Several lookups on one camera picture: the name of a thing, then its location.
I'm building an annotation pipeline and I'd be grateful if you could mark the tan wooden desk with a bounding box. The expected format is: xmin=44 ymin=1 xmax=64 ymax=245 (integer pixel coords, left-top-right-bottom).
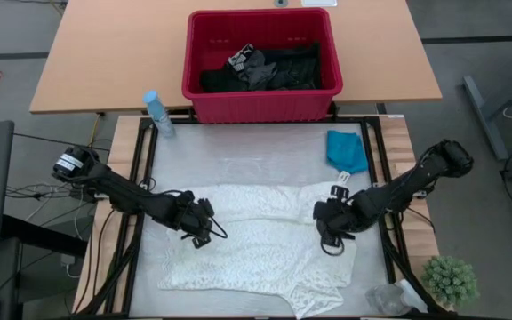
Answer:
xmin=28 ymin=0 xmax=444 ymax=116

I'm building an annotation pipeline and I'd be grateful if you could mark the white lace garment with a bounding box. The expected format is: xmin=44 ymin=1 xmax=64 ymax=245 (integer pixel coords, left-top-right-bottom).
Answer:
xmin=156 ymin=180 xmax=358 ymax=320

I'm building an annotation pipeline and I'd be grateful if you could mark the red plastic laundry basket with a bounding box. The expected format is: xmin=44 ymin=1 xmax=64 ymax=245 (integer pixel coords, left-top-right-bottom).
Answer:
xmin=180 ymin=7 xmax=344 ymax=124

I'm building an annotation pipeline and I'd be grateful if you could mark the grey metal table leg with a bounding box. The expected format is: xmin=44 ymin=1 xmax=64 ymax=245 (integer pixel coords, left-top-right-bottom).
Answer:
xmin=462 ymin=74 xmax=512 ymax=162

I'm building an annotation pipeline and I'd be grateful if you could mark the yellow cable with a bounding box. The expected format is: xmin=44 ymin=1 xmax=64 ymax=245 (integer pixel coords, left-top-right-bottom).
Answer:
xmin=86 ymin=113 xmax=102 ymax=150

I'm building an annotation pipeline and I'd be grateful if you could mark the green artificial plant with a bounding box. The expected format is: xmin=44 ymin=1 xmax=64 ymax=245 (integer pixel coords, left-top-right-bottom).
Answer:
xmin=421 ymin=255 xmax=480 ymax=311

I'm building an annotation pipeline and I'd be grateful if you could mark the dark grey garment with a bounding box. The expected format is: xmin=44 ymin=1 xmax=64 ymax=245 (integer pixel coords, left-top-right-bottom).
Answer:
xmin=237 ymin=49 xmax=279 ymax=92

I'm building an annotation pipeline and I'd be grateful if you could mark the light wood side board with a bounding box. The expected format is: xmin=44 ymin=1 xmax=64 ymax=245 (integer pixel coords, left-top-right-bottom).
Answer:
xmin=72 ymin=114 xmax=144 ymax=315
xmin=373 ymin=114 xmax=443 ymax=308

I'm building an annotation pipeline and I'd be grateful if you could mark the clear plastic spray bottle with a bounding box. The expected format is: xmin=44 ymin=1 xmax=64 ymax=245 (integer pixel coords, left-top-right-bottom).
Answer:
xmin=364 ymin=279 xmax=429 ymax=317

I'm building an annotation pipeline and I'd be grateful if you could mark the black white patterned garment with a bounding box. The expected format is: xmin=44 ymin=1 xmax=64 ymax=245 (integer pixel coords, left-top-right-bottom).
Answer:
xmin=227 ymin=43 xmax=256 ymax=72

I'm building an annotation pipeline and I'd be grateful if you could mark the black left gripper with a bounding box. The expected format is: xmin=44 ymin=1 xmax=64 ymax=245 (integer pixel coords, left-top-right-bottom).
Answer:
xmin=173 ymin=189 xmax=217 ymax=250

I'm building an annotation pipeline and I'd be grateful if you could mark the blue garment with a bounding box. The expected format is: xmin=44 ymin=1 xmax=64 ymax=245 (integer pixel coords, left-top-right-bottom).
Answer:
xmin=325 ymin=129 xmax=370 ymax=184

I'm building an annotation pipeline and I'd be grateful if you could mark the light blue air freshener bottle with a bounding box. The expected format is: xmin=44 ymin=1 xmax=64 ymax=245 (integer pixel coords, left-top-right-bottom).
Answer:
xmin=142 ymin=90 xmax=177 ymax=139

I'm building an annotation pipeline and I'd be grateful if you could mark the thin black floor cable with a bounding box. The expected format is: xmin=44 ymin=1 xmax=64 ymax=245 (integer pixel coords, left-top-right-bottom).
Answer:
xmin=13 ymin=132 xmax=111 ymax=153

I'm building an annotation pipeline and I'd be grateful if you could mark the white power adapter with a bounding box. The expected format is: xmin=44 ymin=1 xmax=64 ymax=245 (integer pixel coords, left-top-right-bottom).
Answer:
xmin=59 ymin=252 xmax=82 ymax=280

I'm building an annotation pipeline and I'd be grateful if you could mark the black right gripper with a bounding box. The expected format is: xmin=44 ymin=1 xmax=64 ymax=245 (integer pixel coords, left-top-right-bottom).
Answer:
xmin=312 ymin=185 xmax=366 ymax=240

